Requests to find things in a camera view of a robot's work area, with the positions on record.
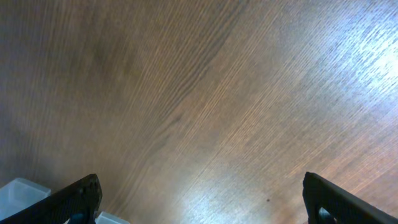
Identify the clear plastic storage bin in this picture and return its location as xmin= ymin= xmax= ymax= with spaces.
xmin=1 ymin=178 xmax=127 ymax=224

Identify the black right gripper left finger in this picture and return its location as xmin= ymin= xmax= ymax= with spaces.
xmin=1 ymin=174 xmax=103 ymax=224

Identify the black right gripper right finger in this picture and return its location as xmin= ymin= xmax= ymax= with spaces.
xmin=302 ymin=172 xmax=397 ymax=224

